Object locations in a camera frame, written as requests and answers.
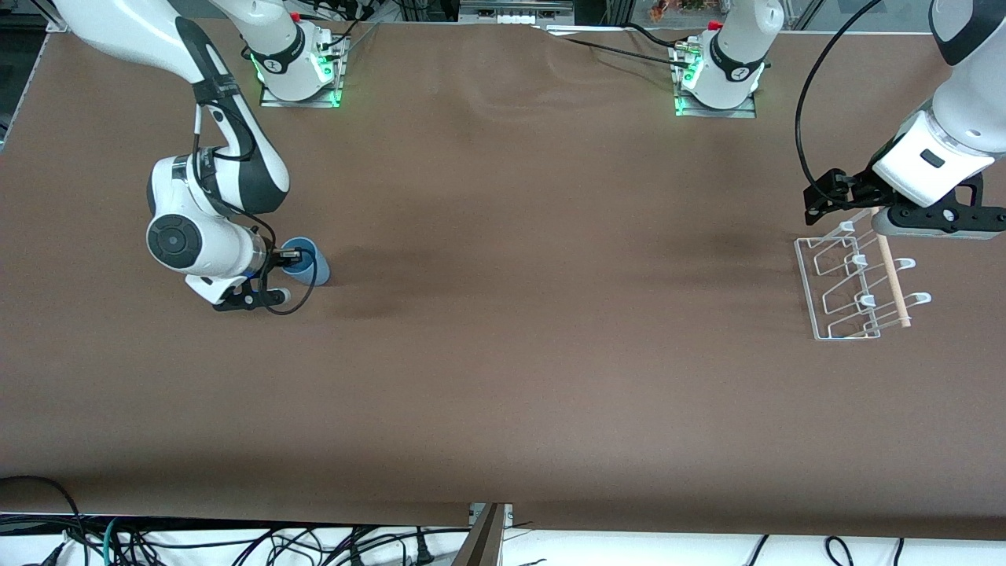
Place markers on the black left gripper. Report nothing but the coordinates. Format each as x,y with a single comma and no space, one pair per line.
859,189

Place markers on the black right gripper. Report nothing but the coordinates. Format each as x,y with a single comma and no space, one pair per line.
273,255

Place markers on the blue plastic cup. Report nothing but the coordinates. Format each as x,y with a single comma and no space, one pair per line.
318,271

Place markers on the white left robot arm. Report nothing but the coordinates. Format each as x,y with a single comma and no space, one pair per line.
967,110

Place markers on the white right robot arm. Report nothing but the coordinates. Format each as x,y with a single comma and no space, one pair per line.
196,236

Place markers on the wooden rack rod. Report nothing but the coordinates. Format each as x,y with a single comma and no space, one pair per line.
892,275

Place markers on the brown table cover sheet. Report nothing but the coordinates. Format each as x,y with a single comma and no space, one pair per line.
503,314

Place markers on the grey device box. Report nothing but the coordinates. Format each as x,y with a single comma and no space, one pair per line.
515,9

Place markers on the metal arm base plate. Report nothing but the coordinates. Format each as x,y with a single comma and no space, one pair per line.
271,98
739,112

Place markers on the grey metal post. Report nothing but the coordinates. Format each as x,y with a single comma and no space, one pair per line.
483,538

